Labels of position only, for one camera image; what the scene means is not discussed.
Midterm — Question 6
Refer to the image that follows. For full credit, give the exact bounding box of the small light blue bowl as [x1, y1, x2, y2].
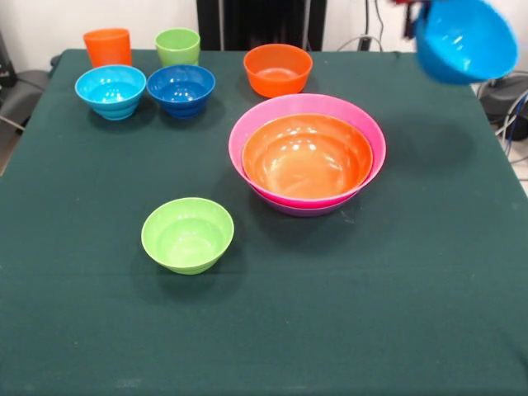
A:
[74, 64, 148, 121]

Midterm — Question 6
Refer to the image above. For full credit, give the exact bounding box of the grey wheeled floor base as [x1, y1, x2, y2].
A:
[478, 69, 528, 125]
[0, 69, 53, 125]

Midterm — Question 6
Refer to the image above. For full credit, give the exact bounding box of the wide orange bowl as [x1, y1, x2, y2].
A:
[241, 114, 375, 200]

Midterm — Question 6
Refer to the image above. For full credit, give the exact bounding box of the large pink bowl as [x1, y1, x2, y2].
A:
[228, 93, 388, 209]

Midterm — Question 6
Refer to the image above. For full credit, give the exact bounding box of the small green bowl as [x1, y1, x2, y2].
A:
[140, 196, 235, 276]

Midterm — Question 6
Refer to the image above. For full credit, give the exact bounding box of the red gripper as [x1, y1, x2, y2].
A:
[389, 0, 430, 40]

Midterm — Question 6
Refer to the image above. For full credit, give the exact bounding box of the green cup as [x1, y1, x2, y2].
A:
[154, 27, 201, 68]

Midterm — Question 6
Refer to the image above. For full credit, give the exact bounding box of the medium blue bowl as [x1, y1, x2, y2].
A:
[414, 0, 521, 86]

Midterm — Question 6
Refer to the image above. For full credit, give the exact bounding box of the small deep orange bowl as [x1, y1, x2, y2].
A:
[243, 44, 314, 99]

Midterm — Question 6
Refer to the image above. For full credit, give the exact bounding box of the small dark blue bowl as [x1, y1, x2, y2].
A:
[146, 64, 216, 120]

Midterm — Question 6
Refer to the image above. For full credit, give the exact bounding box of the orange cup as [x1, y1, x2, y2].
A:
[82, 27, 133, 68]

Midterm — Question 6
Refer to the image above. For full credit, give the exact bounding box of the dark green tablecloth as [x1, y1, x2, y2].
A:
[0, 49, 528, 396]

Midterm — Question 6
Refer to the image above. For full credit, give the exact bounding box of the tangle of floor cables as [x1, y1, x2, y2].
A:
[493, 88, 528, 182]

